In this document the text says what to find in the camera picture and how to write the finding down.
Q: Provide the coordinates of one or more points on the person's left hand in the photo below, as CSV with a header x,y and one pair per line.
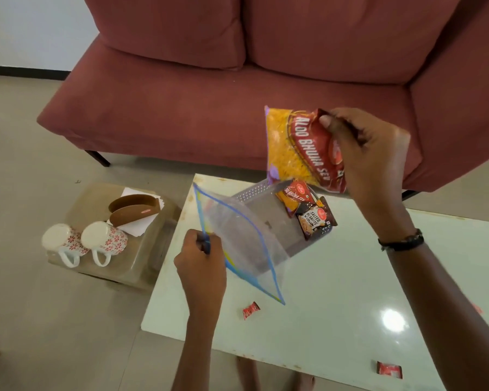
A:
x,y
201,272

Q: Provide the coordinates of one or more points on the person's right hand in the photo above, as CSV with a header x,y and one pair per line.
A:
x,y
371,158

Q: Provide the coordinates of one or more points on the clear blue-sealed zip bag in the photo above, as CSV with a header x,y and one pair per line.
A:
x,y
244,240

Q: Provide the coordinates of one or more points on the red candy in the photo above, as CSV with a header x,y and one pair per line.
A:
x,y
389,370
251,310

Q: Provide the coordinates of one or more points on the white paper napkins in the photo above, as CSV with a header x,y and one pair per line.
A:
x,y
140,228

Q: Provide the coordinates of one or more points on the yellow red snack packet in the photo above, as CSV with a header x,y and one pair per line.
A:
x,y
293,150
296,194

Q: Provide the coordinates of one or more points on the brown salted peanuts packet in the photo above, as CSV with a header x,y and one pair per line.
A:
x,y
316,219

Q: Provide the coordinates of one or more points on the grey plastic basket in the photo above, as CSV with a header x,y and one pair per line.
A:
x,y
277,223

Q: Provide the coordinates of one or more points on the brown wooden napkin holder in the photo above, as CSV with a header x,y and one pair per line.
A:
x,y
134,209

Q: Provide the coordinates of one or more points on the white floral mug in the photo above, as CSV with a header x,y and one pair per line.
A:
x,y
59,240
102,238

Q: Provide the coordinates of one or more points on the person's right forearm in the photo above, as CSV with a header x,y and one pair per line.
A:
x,y
444,313

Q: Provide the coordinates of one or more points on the person's left leg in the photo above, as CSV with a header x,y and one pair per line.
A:
x,y
248,374

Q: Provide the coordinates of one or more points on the person's leg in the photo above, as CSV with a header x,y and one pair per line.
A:
x,y
305,382
248,374

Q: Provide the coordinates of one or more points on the white coffee table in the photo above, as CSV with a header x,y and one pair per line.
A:
x,y
330,289

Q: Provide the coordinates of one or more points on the person's right leg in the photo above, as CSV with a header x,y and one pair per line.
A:
x,y
305,382

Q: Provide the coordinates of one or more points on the black wristband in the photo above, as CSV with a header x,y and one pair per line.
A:
x,y
403,242

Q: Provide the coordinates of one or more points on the red sofa back cushion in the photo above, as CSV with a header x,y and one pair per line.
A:
x,y
163,28
350,32

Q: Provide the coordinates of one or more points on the beige plastic stool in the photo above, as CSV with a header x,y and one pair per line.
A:
x,y
89,203

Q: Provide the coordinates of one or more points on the red fabric sofa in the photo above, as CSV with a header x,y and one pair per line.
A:
x,y
187,113

